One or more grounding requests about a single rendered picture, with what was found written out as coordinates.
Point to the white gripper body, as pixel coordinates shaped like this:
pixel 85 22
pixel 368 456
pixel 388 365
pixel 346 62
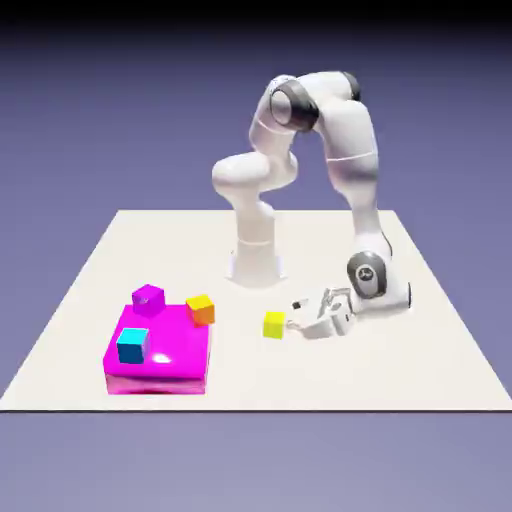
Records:
pixel 314 316

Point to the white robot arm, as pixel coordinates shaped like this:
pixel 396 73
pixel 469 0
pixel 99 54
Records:
pixel 352 132

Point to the small yellow cube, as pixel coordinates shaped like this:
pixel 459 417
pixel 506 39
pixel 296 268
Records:
pixel 274 325

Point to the small orange cube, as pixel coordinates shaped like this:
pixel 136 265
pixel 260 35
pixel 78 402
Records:
pixel 201 308

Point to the small purple cube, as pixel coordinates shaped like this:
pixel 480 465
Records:
pixel 148 300

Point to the small cyan cube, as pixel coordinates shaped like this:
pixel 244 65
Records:
pixel 132 346

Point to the large magenta box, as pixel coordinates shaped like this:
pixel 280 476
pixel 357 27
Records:
pixel 168 356

